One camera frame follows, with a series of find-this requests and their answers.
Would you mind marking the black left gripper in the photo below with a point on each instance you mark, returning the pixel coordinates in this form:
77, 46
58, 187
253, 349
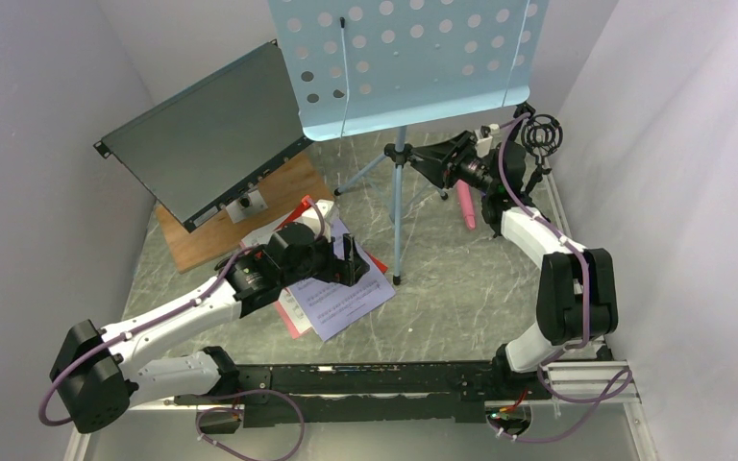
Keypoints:
348, 270

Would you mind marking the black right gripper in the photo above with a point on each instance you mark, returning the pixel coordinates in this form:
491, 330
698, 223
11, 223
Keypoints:
438, 162

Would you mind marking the red sheet music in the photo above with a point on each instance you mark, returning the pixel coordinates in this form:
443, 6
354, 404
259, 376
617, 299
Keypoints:
342, 272

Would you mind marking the pink microphone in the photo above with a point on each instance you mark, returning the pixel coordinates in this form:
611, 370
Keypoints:
465, 200

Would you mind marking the lavender sheet music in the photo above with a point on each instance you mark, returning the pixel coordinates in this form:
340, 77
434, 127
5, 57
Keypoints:
331, 307

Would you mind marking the pink sheet music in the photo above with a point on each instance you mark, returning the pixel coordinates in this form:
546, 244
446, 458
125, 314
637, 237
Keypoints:
293, 317

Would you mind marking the white sheet music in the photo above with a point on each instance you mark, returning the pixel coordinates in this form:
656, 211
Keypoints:
261, 236

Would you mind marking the black tripod mic stand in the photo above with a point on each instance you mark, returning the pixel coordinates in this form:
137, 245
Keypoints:
541, 136

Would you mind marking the light blue music stand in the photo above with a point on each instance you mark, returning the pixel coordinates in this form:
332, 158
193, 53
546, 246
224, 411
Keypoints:
366, 66

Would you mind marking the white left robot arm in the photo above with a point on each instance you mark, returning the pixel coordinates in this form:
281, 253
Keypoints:
100, 373

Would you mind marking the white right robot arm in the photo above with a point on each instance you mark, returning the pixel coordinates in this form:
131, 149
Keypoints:
576, 299

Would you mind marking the brown wooden board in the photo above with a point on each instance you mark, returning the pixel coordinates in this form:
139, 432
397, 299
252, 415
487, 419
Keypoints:
276, 196

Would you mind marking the black pliers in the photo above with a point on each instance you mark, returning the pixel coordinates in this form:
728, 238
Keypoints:
223, 263

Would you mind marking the dark grey rack unit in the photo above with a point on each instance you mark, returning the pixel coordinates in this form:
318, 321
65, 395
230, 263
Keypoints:
216, 140

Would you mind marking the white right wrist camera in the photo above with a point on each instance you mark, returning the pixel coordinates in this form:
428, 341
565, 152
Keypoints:
485, 135

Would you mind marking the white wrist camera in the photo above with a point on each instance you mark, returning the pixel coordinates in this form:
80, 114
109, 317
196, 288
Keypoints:
485, 135
318, 216

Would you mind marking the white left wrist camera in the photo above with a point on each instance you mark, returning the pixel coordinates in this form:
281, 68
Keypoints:
318, 216

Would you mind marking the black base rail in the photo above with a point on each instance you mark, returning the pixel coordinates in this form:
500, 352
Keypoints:
459, 391

